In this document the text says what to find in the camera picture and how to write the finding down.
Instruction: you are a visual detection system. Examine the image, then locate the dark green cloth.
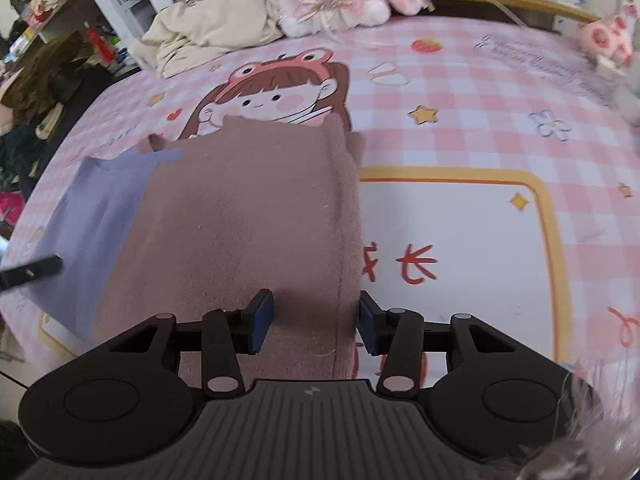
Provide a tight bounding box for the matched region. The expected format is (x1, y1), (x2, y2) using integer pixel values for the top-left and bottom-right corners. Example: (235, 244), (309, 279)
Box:
(0, 125), (48, 196)

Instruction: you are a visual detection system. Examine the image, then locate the pink checked printed table mat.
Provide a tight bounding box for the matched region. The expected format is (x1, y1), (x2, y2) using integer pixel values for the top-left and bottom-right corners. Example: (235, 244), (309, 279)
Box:
(0, 15), (640, 480)

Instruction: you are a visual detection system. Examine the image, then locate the pale fluffy cloth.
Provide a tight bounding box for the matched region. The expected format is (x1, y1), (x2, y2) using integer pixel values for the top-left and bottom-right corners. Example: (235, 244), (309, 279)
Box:
(515, 360), (640, 480)

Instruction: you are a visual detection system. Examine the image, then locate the olive green cloth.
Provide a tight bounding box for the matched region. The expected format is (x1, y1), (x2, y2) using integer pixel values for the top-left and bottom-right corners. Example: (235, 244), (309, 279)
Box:
(5, 32), (96, 121)

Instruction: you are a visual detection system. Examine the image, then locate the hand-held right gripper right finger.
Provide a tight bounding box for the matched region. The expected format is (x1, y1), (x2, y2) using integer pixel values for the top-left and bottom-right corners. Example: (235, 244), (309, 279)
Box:
(358, 290), (521, 399)

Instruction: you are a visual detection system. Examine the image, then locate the cream shirt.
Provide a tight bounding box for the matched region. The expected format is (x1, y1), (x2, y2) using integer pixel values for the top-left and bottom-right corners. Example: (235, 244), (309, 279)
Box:
(131, 0), (286, 78)

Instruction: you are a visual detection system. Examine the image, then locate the purple and mauve sweater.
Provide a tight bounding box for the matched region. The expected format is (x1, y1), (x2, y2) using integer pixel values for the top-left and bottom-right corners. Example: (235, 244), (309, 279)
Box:
(27, 115), (366, 393)

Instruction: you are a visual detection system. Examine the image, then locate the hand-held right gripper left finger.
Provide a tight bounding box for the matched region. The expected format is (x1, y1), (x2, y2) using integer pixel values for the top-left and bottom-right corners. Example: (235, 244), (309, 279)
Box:
(109, 289), (275, 399)

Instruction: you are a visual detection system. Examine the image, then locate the small pink plush toy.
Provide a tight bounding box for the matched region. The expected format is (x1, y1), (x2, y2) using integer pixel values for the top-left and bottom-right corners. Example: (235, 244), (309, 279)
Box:
(577, 15), (636, 68)

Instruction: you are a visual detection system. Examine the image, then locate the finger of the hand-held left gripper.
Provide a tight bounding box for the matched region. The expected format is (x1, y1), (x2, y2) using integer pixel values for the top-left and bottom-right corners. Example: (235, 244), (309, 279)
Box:
(0, 255), (63, 291)

